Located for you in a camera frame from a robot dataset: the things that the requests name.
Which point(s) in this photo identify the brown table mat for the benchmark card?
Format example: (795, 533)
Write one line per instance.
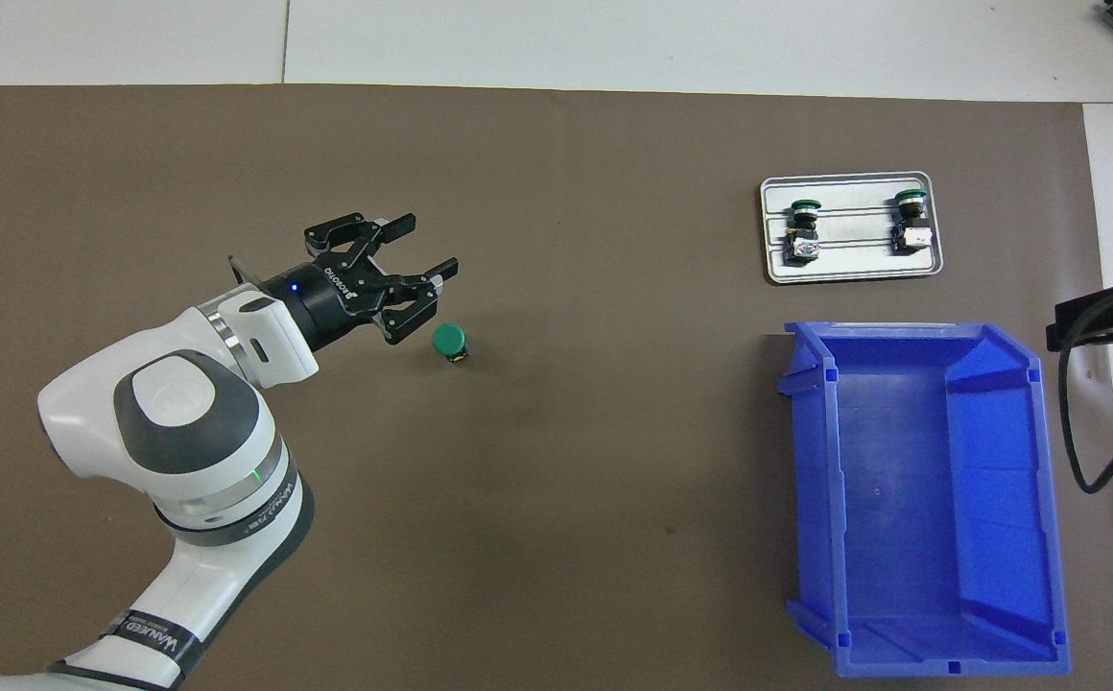
(614, 480)

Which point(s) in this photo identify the blue plastic storage bin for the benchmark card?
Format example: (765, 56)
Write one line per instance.
(911, 499)

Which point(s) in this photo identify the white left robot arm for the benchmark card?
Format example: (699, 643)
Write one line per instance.
(182, 432)

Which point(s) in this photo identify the green push button switch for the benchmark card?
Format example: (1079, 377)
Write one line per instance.
(803, 240)
(448, 339)
(911, 235)

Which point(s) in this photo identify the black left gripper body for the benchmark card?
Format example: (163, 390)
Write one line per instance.
(336, 302)

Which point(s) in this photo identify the grey metal tray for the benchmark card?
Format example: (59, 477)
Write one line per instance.
(854, 264)

